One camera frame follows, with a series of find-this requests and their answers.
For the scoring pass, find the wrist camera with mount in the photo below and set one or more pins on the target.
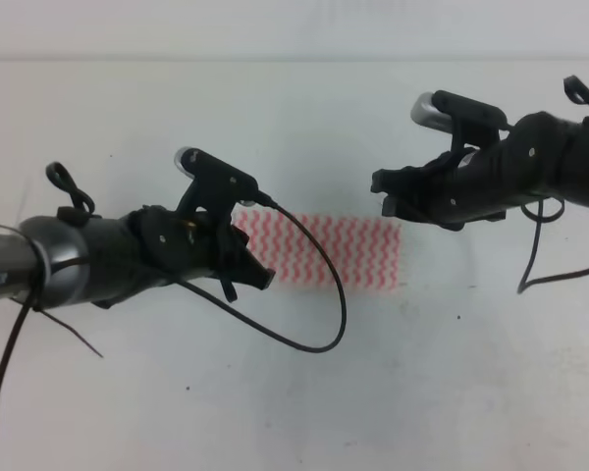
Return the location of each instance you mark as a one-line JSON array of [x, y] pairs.
[[215, 186], [467, 121]]

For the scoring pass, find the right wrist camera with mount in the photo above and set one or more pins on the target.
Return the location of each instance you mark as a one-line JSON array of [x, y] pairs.
[[467, 121]]

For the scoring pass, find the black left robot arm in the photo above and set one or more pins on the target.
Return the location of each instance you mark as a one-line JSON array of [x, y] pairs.
[[78, 258]]

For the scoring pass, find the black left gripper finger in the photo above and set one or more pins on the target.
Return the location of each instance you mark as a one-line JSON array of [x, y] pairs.
[[227, 280], [241, 266]]

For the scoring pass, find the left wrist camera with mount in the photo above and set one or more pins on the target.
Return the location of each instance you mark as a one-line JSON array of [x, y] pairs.
[[215, 186]]

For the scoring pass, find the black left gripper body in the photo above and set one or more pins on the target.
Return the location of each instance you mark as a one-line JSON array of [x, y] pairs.
[[186, 249]]

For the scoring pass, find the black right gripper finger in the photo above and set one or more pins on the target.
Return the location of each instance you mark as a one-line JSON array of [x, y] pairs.
[[391, 181], [395, 207]]

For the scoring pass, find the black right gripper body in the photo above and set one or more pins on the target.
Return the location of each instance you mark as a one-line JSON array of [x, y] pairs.
[[456, 189]]

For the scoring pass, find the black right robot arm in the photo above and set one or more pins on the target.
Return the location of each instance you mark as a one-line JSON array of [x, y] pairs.
[[542, 157]]

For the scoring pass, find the pink white wavy striped towel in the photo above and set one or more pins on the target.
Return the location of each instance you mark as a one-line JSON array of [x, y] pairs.
[[364, 251]]

